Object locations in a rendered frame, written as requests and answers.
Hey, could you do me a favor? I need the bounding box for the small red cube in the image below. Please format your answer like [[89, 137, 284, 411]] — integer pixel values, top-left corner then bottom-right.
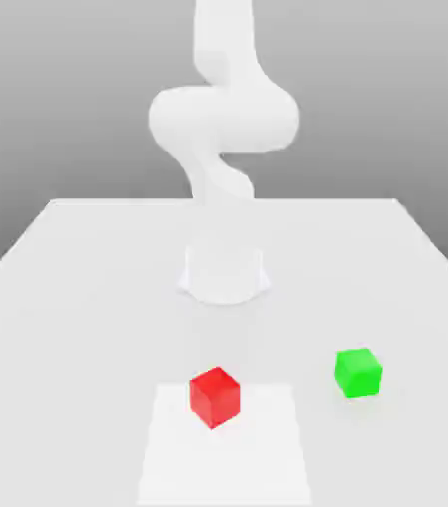
[[188, 366, 242, 430]]

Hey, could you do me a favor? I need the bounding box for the small green cube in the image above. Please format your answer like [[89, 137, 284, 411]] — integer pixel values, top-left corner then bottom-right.
[[333, 347, 384, 399]]

